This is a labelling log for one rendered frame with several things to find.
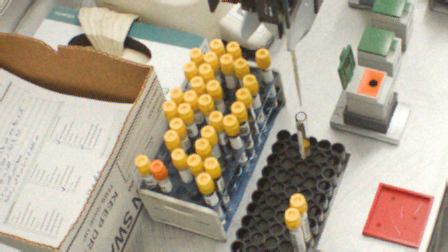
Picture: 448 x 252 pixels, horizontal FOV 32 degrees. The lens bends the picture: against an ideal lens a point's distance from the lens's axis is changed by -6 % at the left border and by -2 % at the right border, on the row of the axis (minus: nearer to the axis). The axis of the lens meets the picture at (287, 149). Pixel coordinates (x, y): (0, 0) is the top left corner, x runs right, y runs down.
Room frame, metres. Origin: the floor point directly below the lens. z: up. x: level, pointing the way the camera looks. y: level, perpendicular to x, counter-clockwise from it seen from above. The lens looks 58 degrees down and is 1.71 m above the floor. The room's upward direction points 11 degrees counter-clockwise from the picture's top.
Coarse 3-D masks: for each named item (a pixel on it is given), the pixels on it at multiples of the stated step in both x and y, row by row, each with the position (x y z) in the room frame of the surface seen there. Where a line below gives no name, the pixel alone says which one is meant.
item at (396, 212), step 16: (384, 192) 0.44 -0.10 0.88; (400, 192) 0.44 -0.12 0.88; (416, 192) 0.43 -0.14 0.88; (384, 208) 0.42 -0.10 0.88; (400, 208) 0.42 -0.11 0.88; (416, 208) 0.41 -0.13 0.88; (368, 224) 0.40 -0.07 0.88; (384, 224) 0.40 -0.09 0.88; (400, 224) 0.40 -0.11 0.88; (416, 224) 0.39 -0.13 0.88; (384, 240) 0.38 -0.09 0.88; (400, 240) 0.37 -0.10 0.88; (416, 240) 0.37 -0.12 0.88
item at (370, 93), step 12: (360, 72) 0.56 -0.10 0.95; (372, 72) 0.56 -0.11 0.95; (348, 84) 0.55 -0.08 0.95; (360, 84) 0.55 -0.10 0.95; (372, 84) 0.55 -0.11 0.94; (384, 84) 0.54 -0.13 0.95; (348, 96) 0.54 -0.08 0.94; (360, 96) 0.53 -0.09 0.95; (372, 96) 0.53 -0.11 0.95; (384, 96) 0.53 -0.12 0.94; (348, 108) 0.54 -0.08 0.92; (360, 108) 0.53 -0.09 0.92; (372, 108) 0.52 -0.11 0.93; (384, 108) 0.52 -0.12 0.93
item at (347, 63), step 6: (348, 48) 0.57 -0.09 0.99; (342, 54) 0.56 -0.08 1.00; (348, 54) 0.57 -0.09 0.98; (342, 60) 0.56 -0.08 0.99; (348, 60) 0.56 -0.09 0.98; (354, 60) 0.57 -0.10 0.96; (342, 66) 0.55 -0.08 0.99; (348, 66) 0.56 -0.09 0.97; (354, 66) 0.57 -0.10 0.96; (342, 72) 0.55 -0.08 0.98; (348, 72) 0.56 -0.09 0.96; (342, 78) 0.54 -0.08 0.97; (348, 78) 0.55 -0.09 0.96; (342, 84) 0.54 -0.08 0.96
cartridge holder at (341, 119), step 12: (396, 96) 0.55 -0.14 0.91; (336, 108) 0.56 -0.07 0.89; (396, 108) 0.54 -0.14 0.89; (408, 108) 0.54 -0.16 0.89; (336, 120) 0.54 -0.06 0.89; (348, 120) 0.53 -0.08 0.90; (360, 120) 0.53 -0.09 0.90; (372, 120) 0.52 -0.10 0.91; (384, 120) 0.52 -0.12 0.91; (396, 120) 0.53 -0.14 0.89; (360, 132) 0.52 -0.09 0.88; (372, 132) 0.52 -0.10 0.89; (384, 132) 0.51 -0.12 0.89; (396, 132) 0.51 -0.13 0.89
